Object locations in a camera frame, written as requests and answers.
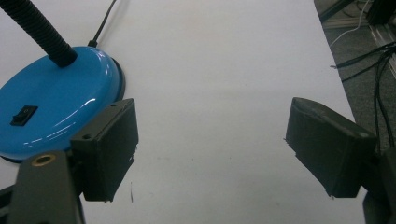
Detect black floor cable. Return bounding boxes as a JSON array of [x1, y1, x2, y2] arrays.
[[330, 42, 396, 70], [341, 49, 396, 153]]

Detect metal frame rail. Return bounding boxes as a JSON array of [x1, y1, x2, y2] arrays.
[[369, 23, 396, 78]]

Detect black lamp power cable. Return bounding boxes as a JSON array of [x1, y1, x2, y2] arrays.
[[87, 0, 118, 49]]

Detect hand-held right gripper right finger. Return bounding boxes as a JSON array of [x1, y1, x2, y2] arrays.
[[285, 96, 396, 224]]

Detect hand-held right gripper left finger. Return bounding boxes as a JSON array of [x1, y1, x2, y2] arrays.
[[7, 98, 140, 224]]

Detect white cable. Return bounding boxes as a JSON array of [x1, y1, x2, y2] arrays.
[[330, 0, 372, 48]]

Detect blue lamp base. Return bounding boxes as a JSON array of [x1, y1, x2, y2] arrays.
[[0, 0, 127, 164]]

